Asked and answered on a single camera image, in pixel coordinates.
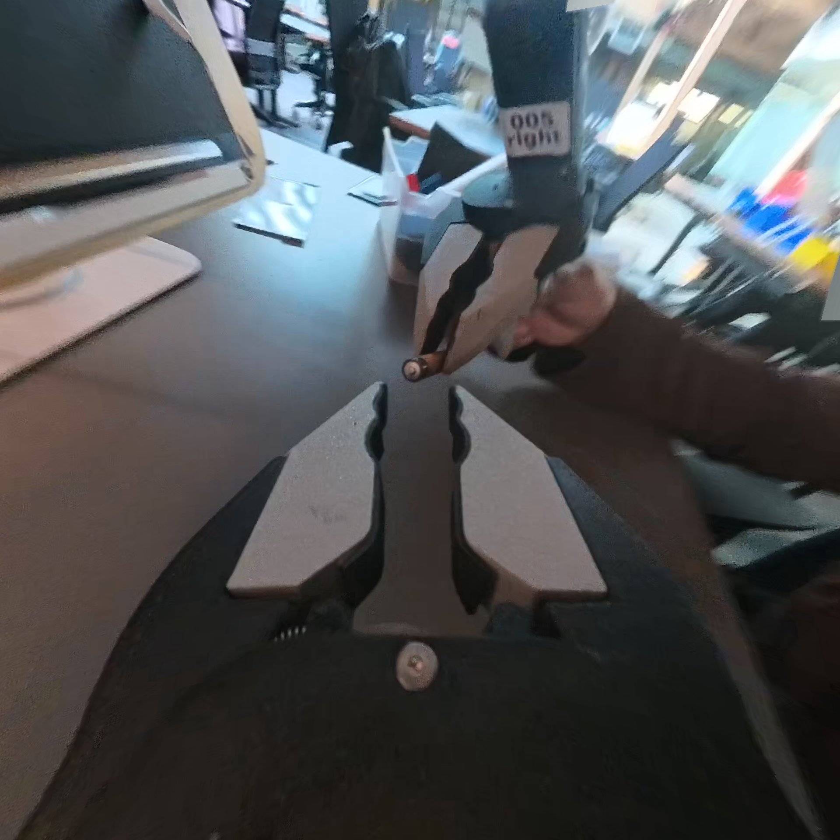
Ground yellow black battery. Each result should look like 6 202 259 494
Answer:
402 351 450 383

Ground blue crate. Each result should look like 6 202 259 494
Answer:
728 187 818 247

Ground person's right forearm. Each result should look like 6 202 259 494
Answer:
558 289 840 493

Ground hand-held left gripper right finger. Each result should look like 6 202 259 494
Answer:
448 385 609 616

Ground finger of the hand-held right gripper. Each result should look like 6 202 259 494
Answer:
412 222 492 361
443 225 560 375

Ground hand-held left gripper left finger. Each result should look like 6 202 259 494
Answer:
225 382 388 614

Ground person's right hand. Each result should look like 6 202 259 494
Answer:
511 259 618 349

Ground black wooden book stand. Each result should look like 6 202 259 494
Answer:
0 0 266 382

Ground silver metal sheet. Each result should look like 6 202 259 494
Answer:
233 177 319 247

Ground clear plastic storage bin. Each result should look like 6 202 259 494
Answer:
379 128 473 284

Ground black hanging jacket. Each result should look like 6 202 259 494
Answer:
325 13 413 173

